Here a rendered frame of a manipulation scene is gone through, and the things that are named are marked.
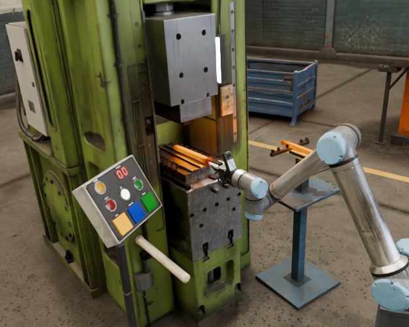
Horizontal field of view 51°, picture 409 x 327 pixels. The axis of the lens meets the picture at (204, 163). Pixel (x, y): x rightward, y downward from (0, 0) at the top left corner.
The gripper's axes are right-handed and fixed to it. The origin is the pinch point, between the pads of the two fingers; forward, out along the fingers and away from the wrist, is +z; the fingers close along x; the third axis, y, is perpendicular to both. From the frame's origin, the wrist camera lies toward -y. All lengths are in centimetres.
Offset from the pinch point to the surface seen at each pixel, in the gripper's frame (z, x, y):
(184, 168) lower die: 13.8, -8.0, 6.3
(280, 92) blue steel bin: 217, 292, 66
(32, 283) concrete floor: 109, -81, 106
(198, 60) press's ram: 8, 1, -51
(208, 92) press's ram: 8.0, 5.7, -34.2
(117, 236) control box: -20, -67, 6
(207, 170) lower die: 7.3, 2.5, 8.7
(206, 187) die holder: 1.2, -3.6, 14.5
